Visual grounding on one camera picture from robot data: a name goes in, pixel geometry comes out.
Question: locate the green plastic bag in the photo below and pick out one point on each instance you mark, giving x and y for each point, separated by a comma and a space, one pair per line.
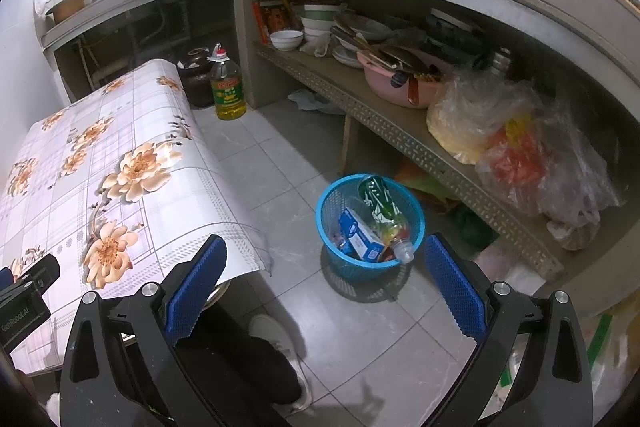
472, 227

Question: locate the white bowl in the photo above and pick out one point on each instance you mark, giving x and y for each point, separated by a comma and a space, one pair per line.
286, 41

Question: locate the plastic bag with red contents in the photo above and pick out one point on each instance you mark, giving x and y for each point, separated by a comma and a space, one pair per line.
515, 167

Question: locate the clear bottle with green label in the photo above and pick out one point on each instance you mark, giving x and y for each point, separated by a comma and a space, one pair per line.
380, 202

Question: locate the blue and white carton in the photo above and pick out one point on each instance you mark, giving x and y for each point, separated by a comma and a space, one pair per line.
357, 232

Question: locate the white shoe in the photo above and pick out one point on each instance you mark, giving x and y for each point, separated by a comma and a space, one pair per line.
280, 337

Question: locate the concrete shelf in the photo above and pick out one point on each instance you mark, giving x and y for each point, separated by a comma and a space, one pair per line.
400, 122

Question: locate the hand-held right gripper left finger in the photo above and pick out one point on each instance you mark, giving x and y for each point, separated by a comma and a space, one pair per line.
195, 287

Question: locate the person's leg in black trousers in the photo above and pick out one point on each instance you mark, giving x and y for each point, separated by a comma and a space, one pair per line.
240, 357

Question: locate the red printed packet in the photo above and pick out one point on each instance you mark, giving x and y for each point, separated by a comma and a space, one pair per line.
272, 19

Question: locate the blue plastic basket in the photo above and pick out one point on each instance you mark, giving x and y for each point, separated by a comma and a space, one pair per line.
340, 202

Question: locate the plastic bag with yellow contents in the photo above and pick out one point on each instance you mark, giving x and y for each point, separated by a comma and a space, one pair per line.
460, 132

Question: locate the stack of bowls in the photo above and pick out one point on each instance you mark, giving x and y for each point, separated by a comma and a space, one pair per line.
320, 24

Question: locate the dark cookware stack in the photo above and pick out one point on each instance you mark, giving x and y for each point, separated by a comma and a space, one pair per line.
450, 32

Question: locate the metal basin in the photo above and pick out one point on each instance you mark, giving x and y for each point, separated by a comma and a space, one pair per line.
67, 7

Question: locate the steel flask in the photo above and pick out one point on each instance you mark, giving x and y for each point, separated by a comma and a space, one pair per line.
500, 62

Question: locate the dark ceramic jar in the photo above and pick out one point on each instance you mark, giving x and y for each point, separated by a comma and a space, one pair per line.
195, 82

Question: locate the orange plastic bag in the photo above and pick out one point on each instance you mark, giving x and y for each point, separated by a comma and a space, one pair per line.
430, 192

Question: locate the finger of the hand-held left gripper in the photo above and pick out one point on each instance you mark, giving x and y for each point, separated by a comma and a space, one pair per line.
40, 274

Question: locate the stack of plates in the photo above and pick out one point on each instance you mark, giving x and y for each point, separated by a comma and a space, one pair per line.
345, 57

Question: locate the pink plastic basin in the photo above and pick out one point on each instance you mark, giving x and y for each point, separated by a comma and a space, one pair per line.
385, 82

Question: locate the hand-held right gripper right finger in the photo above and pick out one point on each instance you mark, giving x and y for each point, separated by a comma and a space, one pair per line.
460, 287

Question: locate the clear packaging with green stripe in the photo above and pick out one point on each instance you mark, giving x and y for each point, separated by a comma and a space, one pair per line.
600, 337

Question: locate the floral table cover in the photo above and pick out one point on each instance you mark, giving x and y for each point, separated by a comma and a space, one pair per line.
125, 107

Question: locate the cooking oil bottle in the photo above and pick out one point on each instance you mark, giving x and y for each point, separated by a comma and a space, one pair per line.
227, 94

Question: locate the white cloth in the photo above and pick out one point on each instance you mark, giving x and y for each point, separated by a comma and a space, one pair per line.
310, 99

